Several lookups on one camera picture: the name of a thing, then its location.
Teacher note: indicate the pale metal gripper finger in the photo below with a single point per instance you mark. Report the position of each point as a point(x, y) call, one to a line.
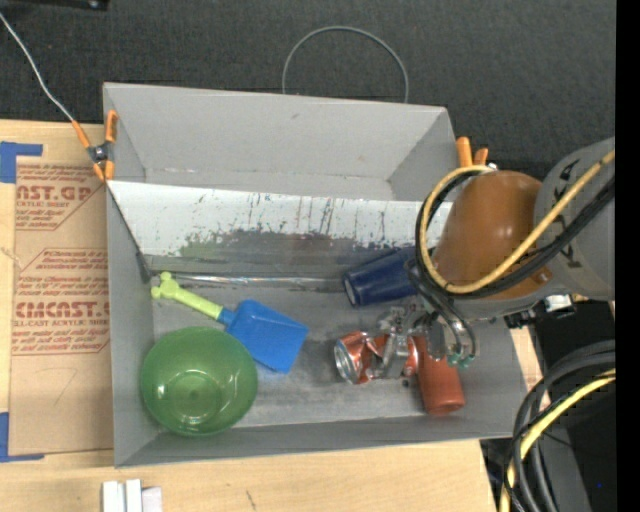
point(384, 357)
point(404, 356)

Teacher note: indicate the crushed orange drink can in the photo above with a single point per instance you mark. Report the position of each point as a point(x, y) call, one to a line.
point(352, 357)

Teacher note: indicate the red-brown cylinder cup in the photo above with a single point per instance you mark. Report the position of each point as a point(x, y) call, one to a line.
point(440, 385)

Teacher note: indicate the dark blue cup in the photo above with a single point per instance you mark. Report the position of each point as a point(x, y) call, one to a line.
point(380, 282)

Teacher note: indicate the green plastic bowl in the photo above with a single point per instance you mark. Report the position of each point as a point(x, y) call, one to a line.
point(197, 382)

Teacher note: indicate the grey metal bin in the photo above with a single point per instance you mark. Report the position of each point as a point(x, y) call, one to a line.
point(280, 150)

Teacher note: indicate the brown cardboard board, red print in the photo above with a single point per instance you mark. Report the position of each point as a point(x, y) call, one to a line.
point(60, 390)

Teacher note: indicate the black cylinder on white bracket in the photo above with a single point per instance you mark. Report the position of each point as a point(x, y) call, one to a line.
point(557, 302)

